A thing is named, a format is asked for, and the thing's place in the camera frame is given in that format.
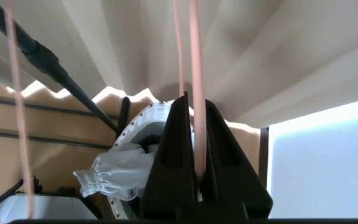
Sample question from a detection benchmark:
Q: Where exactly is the black clothes rack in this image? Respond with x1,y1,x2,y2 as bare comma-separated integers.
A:
0,0,132,151

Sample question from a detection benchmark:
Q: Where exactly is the white laundry basket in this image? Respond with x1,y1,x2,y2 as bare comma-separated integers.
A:
106,101,196,220

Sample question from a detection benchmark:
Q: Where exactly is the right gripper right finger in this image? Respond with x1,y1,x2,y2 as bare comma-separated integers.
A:
198,98,274,220

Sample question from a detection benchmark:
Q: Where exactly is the pink clothes hanger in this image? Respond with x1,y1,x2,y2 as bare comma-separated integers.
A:
172,0,208,182
0,0,37,224

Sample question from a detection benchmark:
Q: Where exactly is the beige curtain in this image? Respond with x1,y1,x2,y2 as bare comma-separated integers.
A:
0,0,358,129

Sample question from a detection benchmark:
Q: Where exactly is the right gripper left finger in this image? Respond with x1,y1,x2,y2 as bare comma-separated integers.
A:
139,91,199,220

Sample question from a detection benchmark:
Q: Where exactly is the pale grey garment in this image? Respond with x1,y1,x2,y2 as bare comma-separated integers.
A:
72,142,162,202

